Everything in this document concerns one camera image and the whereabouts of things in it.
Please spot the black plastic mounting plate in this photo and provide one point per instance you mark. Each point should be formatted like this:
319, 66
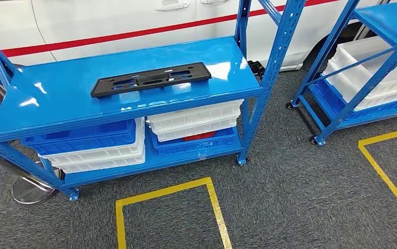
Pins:
150, 80

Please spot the blue metal shelf rack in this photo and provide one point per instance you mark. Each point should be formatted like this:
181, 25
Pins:
64, 99
387, 20

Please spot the red item in crate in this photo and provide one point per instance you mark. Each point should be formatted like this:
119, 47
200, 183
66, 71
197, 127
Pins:
200, 136

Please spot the blue plastic crate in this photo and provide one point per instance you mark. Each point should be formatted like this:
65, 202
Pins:
81, 137
191, 147
330, 98

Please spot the white car with red stripe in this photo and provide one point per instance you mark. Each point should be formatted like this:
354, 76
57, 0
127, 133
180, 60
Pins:
115, 20

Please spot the black plastic bracket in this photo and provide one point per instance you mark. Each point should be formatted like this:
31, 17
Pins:
256, 68

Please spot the chrome stanchion post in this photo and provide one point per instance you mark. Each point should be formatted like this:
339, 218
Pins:
33, 192

